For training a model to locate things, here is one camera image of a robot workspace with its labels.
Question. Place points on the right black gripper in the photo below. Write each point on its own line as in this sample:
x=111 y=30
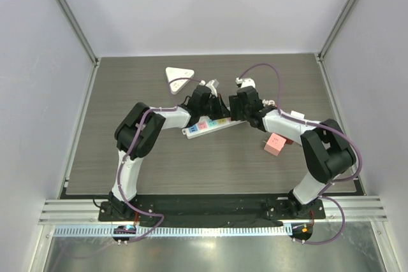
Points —
x=236 y=107

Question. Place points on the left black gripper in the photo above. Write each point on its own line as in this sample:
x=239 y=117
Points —
x=222 y=111

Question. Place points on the white power strip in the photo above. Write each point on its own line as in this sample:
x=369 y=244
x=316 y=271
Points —
x=206 y=126

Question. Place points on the white charger plug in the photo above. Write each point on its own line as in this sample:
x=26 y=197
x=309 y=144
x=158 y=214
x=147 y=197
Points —
x=297 y=114

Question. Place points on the pink cube plug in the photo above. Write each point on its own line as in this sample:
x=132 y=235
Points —
x=274 y=144

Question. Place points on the red fish cube plug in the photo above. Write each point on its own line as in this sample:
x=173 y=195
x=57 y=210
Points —
x=289 y=141

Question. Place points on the white triangular socket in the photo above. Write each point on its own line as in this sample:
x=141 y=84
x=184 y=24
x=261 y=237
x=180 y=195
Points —
x=177 y=78

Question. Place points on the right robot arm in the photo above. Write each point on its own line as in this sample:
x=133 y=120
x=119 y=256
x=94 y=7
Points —
x=327 y=152

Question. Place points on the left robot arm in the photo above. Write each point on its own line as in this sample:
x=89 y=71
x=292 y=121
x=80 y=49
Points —
x=138 y=132

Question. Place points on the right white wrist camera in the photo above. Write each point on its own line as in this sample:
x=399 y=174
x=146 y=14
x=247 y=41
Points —
x=245 y=82

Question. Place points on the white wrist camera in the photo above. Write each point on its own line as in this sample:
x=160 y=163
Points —
x=212 y=85
x=245 y=82

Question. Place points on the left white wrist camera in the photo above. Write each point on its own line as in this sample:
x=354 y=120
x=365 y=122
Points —
x=212 y=85

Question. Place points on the right aluminium frame post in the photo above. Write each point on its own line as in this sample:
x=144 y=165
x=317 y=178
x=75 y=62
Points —
x=340 y=21

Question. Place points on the aluminium frame post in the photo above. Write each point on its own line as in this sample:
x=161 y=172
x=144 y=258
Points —
x=75 y=26
x=340 y=21

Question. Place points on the slotted cable duct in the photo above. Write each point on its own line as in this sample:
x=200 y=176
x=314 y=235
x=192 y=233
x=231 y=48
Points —
x=127 y=231

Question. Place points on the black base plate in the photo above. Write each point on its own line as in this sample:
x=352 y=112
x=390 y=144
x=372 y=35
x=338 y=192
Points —
x=179 y=209

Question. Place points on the aluminium front rail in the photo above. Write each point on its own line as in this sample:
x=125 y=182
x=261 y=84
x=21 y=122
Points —
x=83 y=211

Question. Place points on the left aluminium frame post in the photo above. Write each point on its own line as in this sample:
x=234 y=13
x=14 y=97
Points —
x=75 y=26

